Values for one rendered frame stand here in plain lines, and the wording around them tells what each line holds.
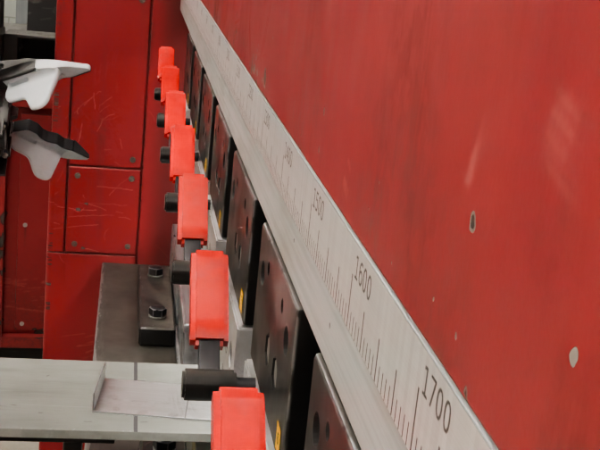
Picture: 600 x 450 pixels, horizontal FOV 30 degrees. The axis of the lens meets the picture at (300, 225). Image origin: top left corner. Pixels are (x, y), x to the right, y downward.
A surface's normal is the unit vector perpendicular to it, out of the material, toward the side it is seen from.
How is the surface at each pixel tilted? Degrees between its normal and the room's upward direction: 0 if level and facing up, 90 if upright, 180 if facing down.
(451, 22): 90
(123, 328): 0
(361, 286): 90
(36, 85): 50
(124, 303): 0
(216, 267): 39
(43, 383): 0
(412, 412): 90
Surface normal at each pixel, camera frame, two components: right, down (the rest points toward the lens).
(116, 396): 0.10, -0.96
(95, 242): 0.14, 0.27
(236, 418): 0.16, -0.57
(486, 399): -0.99, -0.06
